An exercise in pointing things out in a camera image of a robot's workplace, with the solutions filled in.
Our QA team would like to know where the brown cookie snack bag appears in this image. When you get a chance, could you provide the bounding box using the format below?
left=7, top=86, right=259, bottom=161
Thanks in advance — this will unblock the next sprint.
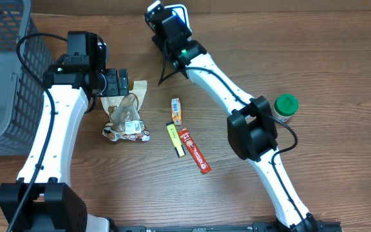
left=101, top=81, right=150, bottom=142

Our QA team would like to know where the orange Kleenex tissue pack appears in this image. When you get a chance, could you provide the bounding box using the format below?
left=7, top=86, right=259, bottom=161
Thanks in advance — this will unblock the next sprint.
left=171, top=98, right=182, bottom=126

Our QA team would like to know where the yellow black marker pen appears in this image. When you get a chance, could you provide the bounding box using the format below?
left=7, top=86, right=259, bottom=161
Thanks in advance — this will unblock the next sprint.
left=166, top=122, right=186, bottom=158

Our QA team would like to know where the red snack bar wrapper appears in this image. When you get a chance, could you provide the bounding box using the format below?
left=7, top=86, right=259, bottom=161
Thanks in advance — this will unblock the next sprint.
left=178, top=128, right=211, bottom=174

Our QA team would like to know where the green lid glass jar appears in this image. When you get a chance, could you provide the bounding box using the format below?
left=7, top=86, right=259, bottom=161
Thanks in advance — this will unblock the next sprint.
left=272, top=93, right=299, bottom=122

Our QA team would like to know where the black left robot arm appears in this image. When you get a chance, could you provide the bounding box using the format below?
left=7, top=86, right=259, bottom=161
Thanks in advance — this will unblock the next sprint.
left=0, top=32, right=128, bottom=232

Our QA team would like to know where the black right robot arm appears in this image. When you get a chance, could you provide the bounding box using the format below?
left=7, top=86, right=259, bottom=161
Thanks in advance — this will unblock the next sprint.
left=144, top=1, right=319, bottom=231

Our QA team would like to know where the white barcode scanner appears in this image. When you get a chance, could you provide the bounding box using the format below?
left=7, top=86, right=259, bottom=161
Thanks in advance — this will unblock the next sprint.
left=162, top=4, right=192, bottom=41

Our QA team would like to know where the grey plastic mesh basket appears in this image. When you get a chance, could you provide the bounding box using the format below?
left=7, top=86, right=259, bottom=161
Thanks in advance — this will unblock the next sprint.
left=0, top=0, right=44, bottom=156

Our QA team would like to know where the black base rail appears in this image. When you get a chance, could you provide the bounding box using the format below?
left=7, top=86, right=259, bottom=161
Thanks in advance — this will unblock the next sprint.
left=108, top=219, right=343, bottom=232

